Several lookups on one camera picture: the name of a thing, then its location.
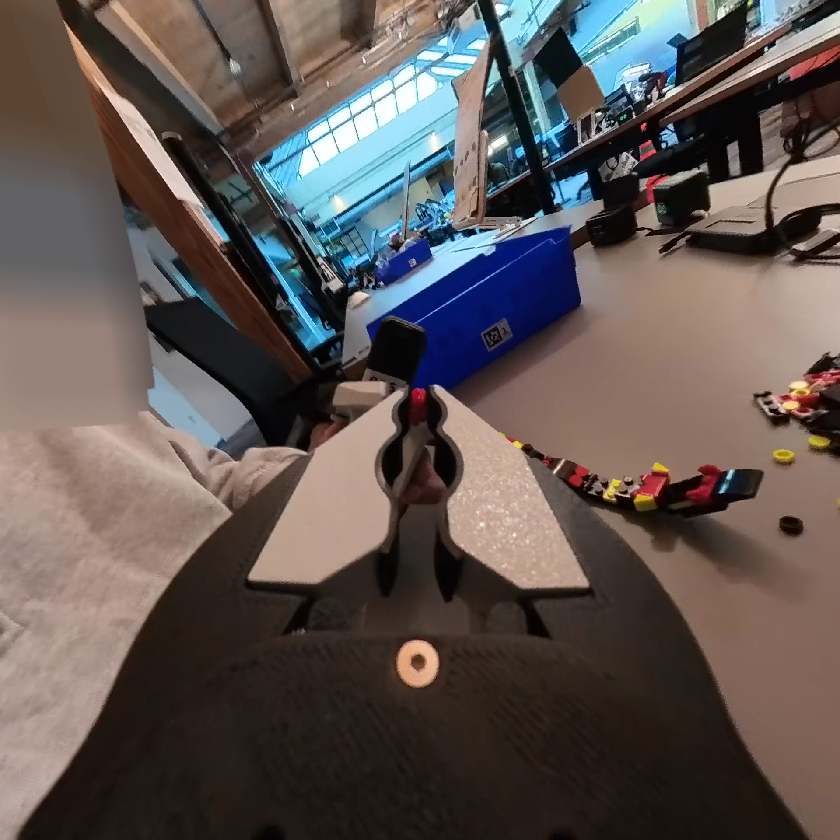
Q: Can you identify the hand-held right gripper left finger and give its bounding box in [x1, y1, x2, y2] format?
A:
[247, 387, 413, 598]

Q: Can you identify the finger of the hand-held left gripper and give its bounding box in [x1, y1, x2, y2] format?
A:
[330, 379, 399, 424]

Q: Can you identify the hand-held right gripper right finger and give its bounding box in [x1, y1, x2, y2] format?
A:
[425, 386, 592, 603]

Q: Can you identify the pile of lego pieces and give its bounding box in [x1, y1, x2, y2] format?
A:
[753, 353, 840, 455]

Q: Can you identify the person's left forearm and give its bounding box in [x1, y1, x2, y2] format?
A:
[217, 445, 312, 519]

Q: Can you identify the long lego build strip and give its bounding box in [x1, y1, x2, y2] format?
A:
[497, 430, 766, 519]

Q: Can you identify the person's left hand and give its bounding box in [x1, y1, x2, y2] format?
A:
[402, 455, 454, 506]

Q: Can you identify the small blue plastic bin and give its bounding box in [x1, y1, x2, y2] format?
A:
[379, 238, 434, 284]

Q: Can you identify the large blue plastic bin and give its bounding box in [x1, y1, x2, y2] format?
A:
[365, 225, 583, 389]

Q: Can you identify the black office chair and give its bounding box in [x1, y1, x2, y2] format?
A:
[143, 301, 312, 447]

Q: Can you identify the cardboard stand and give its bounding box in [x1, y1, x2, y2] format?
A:
[450, 36, 493, 232]

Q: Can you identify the black power adapter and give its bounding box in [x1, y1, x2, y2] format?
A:
[584, 205, 639, 248]
[651, 171, 711, 227]

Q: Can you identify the black metal pole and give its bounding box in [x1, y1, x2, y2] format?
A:
[476, 0, 559, 216]

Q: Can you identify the cardboard box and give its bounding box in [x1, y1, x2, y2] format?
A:
[558, 66, 606, 122]

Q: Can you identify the black monitor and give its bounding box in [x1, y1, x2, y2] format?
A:
[530, 26, 585, 93]

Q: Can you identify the flat black device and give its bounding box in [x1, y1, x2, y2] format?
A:
[682, 203, 840, 256]

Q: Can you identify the long dark desk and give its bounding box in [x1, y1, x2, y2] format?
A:
[659, 26, 840, 185]

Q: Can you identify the black cable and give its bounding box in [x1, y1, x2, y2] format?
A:
[761, 141, 815, 224]

